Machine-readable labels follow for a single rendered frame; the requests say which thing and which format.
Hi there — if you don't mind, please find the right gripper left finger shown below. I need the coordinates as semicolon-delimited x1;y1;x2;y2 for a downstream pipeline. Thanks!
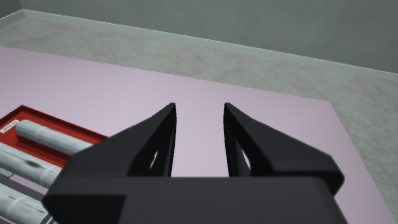
58;103;177;177

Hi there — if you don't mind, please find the red scrap tray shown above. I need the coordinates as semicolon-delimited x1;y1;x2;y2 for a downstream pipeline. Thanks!
0;105;108;168

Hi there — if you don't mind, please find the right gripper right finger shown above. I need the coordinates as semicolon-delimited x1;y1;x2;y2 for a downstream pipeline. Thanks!
223;102;345;197

